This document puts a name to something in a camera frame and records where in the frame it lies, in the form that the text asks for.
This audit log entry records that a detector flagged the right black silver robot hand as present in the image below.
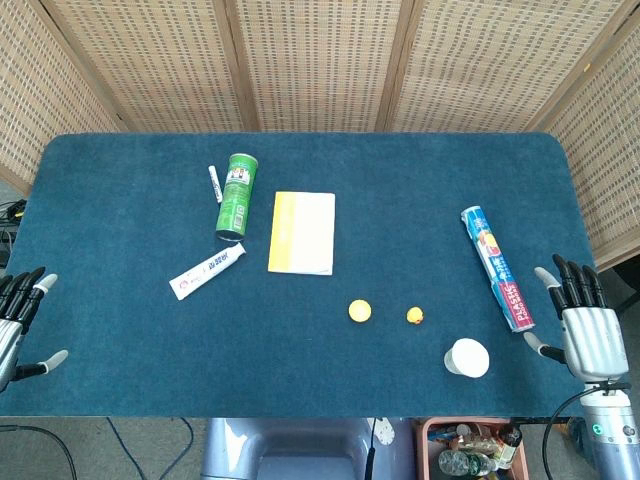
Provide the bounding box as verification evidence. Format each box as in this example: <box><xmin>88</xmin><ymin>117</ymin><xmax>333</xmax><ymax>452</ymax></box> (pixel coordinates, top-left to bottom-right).
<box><xmin>523</xmin><ymin>253</ymin><xmax>630</xmax><ymax>384</ymax></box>

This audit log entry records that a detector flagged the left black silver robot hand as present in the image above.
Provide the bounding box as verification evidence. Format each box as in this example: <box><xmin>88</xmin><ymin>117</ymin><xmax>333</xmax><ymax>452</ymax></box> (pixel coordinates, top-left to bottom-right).
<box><xmin>0</xmin><ymin>266</ymin><xmax>69</xmax><ymax>393</ymax></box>

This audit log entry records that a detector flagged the blue plastic wrap box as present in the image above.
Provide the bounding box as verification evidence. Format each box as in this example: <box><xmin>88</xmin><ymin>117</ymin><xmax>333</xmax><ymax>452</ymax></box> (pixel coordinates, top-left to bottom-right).
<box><xmin>460</xmin><ymin>205</ymin><xmax>536</xmax><ymax>334</ymax></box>

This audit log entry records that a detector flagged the white paper cup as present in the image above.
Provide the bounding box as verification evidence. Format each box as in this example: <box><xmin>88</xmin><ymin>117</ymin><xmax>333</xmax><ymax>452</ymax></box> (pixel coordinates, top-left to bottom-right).
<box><xmin>443</xmin><ymin>338</ymin><xmax>491</xmax><ymax>380</ymax></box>

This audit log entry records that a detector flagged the pink plastic bin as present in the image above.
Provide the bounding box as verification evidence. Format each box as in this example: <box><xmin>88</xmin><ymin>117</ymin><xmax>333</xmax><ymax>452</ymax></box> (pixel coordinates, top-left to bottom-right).
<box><xmin>415</xmin><ymin>417</ymin><xmax>531</xmax><ymax>480</ymax></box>

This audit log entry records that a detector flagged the green glass bottle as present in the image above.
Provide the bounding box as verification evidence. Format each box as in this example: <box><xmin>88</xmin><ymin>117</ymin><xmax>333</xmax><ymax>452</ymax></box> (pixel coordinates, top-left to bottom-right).
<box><xmin>469</xmin><ymin>453</ymin><xmax>497</xmax><ymax>477</ymax></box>

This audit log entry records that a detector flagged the clear plastic bottle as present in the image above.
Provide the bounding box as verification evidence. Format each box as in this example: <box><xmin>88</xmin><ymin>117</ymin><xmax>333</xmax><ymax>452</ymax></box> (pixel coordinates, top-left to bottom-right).
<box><xmin>438</xmin><ymin>449</ymin><xmax>474</xmax><ymax>477</ymax></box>

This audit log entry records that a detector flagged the woven rattan screen panel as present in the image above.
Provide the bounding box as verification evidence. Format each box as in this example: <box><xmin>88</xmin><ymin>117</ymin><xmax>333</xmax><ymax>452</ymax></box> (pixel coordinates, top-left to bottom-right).
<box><xmin>224</xmin><ymin>0</ymin><xmax>417</xmax><ymax>134</ymax></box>
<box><xmin>383</xmin><ymin>0</ymin><xmax>627</xmax><ymax>134</ymax></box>
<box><xmin>0</xmin><ymin>0</ymin><xmax>124</xmax><ymax>197</ymax></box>
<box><xmin>39</xmin><ymin>0</ymin><xmax>257</xmax><ymax>134</ymax></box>
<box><xmin>528</xmin><ymin>0</ymin><xmax>640</xmax><ymax>273</ymax></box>

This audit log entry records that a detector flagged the white toothpaste tube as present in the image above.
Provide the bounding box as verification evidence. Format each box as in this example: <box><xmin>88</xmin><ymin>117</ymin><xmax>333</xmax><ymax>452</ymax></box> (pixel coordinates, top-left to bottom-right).
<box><xmin>168</xmin><ymin>242</ymin><xmax>247</xmax><ymax>301</ymax></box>

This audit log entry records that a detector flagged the white marker pen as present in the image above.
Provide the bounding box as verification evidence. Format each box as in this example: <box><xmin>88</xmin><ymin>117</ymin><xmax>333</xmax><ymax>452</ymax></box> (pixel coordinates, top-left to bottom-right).
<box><xmin>207</xmin><ymin>165</ymin><xmax>223</xmax><ymax>204</ymax></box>

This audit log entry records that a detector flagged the green cylindrical snack can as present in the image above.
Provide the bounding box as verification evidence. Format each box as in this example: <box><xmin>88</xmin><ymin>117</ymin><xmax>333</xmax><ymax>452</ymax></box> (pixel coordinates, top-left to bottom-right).
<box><xmin>215</xmin><ymin>153</ymin><xmax>259</xmax><ymax>242</ymax></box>

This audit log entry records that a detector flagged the blue carpet table cover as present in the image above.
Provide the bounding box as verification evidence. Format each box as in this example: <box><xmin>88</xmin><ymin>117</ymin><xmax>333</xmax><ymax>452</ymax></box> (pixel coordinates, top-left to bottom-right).
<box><xmin>0</xmin><ymin>131</ymin><xmax>601</xmax><ymax>419</ymax></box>

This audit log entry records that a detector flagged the grey blue robot torso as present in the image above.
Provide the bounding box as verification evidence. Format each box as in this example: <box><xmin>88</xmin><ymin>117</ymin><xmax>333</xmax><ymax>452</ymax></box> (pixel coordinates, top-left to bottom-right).
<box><xmin>199</xmin><ymin>417</ymin><xmax>417</xmax><ymax>480</ymax></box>

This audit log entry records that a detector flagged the yellow white notebook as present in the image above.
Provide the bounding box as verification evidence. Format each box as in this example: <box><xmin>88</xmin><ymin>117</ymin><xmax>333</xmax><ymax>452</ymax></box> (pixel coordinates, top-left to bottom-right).
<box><xmin>267</xmin><ymin>190</ymin><xmax>337</xmax><ymax>277</ymax></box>

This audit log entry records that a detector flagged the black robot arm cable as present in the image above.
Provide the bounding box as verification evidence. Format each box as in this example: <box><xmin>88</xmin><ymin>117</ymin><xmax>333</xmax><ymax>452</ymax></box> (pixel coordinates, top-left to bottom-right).
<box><xmin>543</xmin><ymin>380</ymin><xmax>632</xmax><ymax>480</ymax></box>

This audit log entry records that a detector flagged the black floor cable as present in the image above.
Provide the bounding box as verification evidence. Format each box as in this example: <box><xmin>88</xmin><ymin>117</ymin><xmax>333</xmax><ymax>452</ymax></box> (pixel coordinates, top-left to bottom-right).
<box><xmin>0</xmin><ymin>423</ymin><xmax>79</xmax><ymax>480</ymax></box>

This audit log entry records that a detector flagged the blue floor cable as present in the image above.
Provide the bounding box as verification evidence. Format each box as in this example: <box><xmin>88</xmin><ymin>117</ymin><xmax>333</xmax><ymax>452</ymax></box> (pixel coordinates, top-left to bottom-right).
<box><xmin>105</xmin><ymin>417</ymin><xmax>195</xmax><ymax>480</ymax></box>

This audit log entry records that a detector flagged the black torso cable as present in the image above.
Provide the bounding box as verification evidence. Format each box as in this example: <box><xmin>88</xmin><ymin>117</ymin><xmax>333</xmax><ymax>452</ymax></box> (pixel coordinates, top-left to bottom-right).
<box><xmin>364</xmin><ymin>417</ymin><xmax>377</xmax><ymax>480</ymax></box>

